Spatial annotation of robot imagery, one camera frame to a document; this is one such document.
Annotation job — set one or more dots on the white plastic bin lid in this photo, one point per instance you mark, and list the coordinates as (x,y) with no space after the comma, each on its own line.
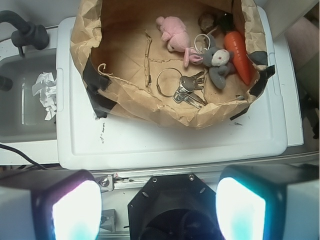
(114,142)

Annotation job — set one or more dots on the grey plush bunny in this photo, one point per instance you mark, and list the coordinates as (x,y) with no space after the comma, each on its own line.
(219,63)

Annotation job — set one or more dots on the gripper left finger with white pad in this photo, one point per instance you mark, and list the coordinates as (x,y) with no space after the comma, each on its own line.
(49,205)

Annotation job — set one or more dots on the metal corner bracket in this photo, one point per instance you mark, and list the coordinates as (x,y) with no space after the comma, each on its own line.
(106,182)

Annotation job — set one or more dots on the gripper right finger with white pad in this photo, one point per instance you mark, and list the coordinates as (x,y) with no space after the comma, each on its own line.
(269,202)

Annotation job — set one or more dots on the silver keys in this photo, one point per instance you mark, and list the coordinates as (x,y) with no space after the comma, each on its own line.
(186,89)

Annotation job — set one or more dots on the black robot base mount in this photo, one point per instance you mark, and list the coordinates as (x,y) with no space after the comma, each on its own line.
(174,207)

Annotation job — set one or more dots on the pink plush bunny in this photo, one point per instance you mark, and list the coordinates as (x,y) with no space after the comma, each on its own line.
(174,34)

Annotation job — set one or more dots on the aluminium extrusion rail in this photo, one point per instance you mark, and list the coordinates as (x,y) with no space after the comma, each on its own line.
(136,180)

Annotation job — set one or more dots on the brown rock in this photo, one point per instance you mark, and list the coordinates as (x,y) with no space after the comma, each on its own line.
(206,22)

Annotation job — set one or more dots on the orange toy carrot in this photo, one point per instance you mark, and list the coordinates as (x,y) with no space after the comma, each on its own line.
(234,42)

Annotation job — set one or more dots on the grey sink basin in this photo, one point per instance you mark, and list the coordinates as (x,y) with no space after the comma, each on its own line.
(22,116)

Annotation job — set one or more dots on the brown paper bag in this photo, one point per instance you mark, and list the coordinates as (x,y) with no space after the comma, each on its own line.
(125,68)

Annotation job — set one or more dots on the black faucet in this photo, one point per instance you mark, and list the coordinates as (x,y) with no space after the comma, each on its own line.
(27,33)

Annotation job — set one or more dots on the crumpled white paper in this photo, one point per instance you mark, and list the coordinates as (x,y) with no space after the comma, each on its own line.
(46,87)

